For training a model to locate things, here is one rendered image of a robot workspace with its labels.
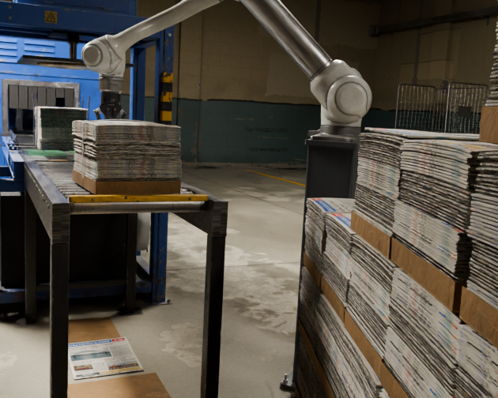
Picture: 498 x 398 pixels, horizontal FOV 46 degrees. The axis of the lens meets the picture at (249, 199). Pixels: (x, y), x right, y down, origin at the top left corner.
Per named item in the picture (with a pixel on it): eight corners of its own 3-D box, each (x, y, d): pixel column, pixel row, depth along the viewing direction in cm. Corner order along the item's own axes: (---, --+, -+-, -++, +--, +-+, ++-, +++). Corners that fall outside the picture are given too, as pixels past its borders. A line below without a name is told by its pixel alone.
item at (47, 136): (88, 150, 375) (88, 108, 372) (39, 149, 363) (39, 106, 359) (79, 146, 409) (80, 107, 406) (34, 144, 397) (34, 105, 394)
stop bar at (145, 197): (209, 201, 190) (209, 195, 190) (69, 203, 172) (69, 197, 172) (205, 200, 193) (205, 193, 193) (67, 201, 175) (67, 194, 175)
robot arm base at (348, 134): (317, 138, 244) (318, 124, 243) (369, 141, 233) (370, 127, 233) (299, 138, 228) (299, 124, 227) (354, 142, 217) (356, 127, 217)
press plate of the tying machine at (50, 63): (133, 69, 314) (133, 63, 314) (22, 60, 292) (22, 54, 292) (113, 73, 364) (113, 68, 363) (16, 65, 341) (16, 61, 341)
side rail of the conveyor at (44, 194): (69, 242, 175) (69, 203, 173) (50, 243, 173) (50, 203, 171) (34, 184, 296) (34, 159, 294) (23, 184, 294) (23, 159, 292)
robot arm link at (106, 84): (125, 77, 226) (125, 93, 227) (120, 78, 234) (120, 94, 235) (101, 76, 222) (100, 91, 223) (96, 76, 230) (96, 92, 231)
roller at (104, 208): (209, 212, 199) (209, 197, 198) (63, 215, 179) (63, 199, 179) (204, 210, 203) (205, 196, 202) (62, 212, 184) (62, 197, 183)
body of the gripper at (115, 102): (101, 91, 224) (100, 116, 225) (123, 92, 227) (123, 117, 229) (97, 91, 231) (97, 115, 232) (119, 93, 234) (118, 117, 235)
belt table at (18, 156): (143, 180, 318) (143, 161, 317) (13, 180, 292) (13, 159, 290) (116, 167, 381) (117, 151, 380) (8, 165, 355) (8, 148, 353)
